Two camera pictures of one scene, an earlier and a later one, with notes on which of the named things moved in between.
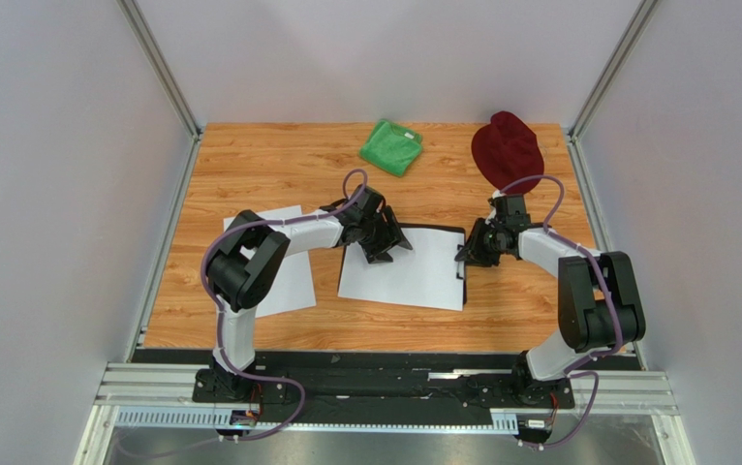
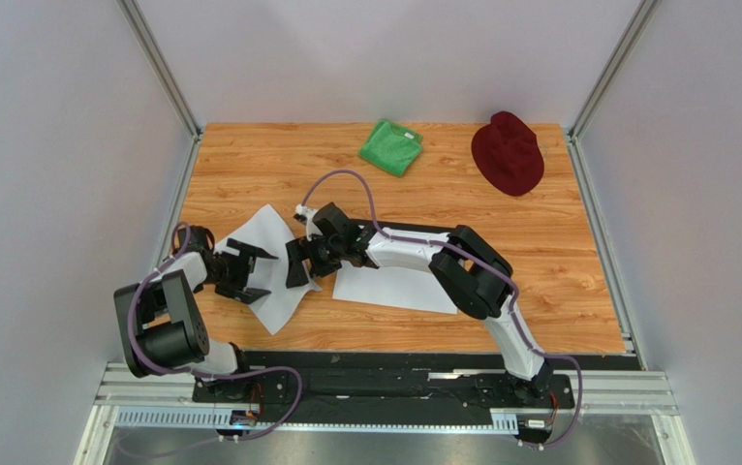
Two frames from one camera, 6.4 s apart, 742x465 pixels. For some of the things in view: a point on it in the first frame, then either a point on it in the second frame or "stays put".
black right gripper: x=478 y=242 -> x=310 y=255
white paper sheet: x=427 y=275 stays put
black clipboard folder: x=462 y=271 stays put
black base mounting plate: x=326 y=387 stays put
